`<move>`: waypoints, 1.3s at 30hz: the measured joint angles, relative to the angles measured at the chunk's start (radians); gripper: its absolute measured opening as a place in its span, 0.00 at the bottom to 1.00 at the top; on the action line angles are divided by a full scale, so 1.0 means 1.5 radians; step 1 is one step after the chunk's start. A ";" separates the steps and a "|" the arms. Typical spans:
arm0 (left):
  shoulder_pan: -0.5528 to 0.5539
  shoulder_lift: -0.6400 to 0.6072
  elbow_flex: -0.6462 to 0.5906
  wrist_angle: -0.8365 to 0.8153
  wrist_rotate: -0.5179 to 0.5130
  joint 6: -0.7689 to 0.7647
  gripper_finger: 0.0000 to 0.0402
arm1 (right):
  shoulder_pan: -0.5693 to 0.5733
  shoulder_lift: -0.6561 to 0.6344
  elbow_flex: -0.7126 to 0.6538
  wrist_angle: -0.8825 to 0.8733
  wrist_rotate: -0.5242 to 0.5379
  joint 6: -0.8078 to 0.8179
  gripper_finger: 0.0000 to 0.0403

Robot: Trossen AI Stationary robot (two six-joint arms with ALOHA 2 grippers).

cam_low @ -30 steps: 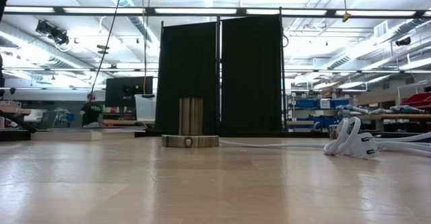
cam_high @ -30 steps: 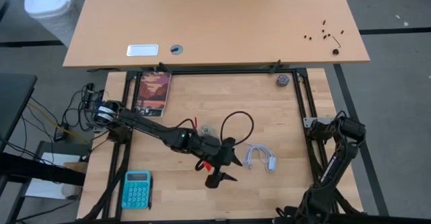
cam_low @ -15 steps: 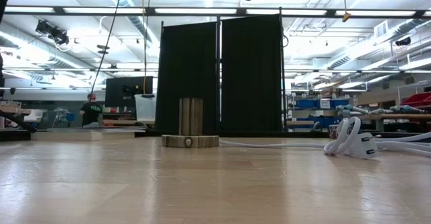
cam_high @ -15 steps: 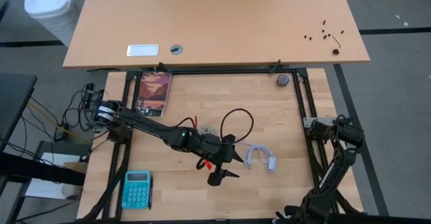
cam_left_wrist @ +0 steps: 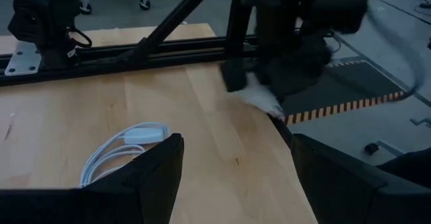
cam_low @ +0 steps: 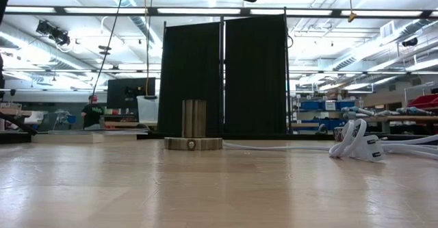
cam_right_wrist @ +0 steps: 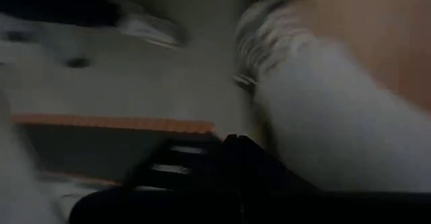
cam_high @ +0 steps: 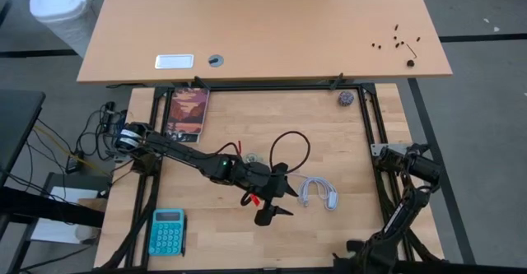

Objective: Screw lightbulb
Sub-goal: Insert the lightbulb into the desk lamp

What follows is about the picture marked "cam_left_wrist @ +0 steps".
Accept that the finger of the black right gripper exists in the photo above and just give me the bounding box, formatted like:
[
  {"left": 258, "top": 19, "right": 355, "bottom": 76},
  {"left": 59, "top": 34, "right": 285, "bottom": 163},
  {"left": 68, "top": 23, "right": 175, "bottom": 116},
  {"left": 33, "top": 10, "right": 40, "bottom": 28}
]
[
  {"left": 265, "top": 75, "right": 306, "bottom": 106},
  {"left": 220, "top": 57, "right": 249, "bottom": 93}
]

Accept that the white power cable with plug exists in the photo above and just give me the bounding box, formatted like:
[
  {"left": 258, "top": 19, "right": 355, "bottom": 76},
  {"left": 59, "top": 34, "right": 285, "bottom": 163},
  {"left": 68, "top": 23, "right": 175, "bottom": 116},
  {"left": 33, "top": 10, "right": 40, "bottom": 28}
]
[{"left": 79, "top": 122, "right": 172, "bottom": 188}]

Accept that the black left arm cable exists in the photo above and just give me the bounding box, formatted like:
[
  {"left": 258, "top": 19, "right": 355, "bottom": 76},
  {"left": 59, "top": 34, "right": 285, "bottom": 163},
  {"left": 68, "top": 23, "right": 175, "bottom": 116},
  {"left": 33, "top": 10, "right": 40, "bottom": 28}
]
[{"left": 365, "top": 1, "right": 427, "bottom": 99}]

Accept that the white light bulb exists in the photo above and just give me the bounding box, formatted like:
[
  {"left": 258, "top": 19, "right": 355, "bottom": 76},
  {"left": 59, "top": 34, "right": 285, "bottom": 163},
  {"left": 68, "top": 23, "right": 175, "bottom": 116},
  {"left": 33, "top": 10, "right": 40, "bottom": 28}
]
[{"left": 228, "top": 72, "right": 286, "bottom": 119}]

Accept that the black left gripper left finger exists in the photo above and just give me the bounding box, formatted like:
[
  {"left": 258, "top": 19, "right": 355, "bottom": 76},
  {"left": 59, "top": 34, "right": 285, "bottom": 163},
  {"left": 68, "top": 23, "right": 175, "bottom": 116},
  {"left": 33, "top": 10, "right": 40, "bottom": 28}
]
[{"left": 0, "top": 133, "right": 185, "bottom": 224}]

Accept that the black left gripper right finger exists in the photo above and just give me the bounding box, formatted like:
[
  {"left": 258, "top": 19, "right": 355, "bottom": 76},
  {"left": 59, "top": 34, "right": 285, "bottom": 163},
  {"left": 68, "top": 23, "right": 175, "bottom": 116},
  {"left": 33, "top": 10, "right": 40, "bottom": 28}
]
[{"left": 291, "top": 133, "right": 431, "bottom": 224}]

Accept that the grey metal mounting plate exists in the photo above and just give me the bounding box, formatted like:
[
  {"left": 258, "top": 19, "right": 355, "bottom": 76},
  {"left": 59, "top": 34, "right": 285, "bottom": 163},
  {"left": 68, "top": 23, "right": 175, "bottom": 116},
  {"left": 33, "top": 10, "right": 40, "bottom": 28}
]
[{"left": 4, "top": 41, "right": 42, "bottom": 77}]

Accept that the black hazard-striped floor mat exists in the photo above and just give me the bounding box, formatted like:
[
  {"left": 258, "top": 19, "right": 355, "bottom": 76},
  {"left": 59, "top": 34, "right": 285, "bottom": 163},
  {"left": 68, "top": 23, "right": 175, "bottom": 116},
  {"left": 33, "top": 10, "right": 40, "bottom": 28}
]
[{"left": 281, "top": 56, "right": 407, "bottom": 126}]

